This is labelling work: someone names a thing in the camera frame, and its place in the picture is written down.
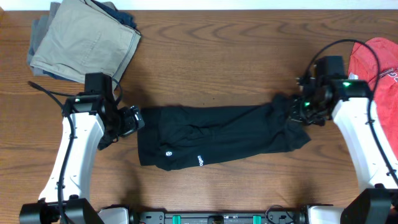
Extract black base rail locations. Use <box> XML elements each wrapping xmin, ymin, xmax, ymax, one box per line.
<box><xmin>99</xmin><ymin>203</ymin><xmax>343</xmax><ymax>224</ymax></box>

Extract right black cable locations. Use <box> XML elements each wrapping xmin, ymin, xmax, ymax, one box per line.
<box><xmin>303</xmin><ymin>39</ymin><xmax>398</xmax><ymax>187</ymax></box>

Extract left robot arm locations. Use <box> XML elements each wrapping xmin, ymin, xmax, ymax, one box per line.
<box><xmin>19</xmin><ymin>95</ymin><xmax>144</xmax><ymax>223</ymax></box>

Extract black t-shirt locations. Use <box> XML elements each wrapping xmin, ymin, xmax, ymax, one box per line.
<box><xmin>137</xmin><ymin>95</ymin><xmax>310</xmax><ymax>171</ymax></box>

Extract khaki folded trousers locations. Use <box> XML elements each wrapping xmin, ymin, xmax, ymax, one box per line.
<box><xmin>30</xmin><ymin>0</ymin><xmax>142</xmax><ymax>85</ymax></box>

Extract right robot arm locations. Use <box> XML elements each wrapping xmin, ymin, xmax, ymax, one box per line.
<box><xmin>289</xmin><ymin>80</ymin><xmax>397</xmax><ymax>223</ymax></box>

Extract red printed t-shirt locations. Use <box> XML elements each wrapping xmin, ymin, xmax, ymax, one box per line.
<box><xmin>348</xmin><ymin>37</ymin><xmax>397</xmax><ymax>154</ymax></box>

